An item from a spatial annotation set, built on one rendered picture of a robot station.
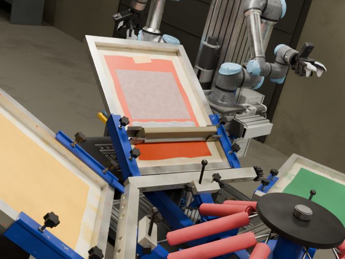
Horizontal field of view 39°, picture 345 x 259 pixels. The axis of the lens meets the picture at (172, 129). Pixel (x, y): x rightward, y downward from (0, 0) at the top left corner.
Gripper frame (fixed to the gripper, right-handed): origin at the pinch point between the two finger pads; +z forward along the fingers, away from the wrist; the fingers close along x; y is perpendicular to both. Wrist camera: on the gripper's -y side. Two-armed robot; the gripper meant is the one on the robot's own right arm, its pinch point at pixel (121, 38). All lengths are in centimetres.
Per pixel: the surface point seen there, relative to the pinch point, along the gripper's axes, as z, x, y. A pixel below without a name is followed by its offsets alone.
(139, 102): 3, -50, -9
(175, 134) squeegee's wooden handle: 1, -76, -3
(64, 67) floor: 257, 330, 136
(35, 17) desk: 308, 547, 162
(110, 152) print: 43, -45, -10
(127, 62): -2.6, -26.2, -8.2
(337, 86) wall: 73, 66, 315
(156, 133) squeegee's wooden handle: -1, -76, -14
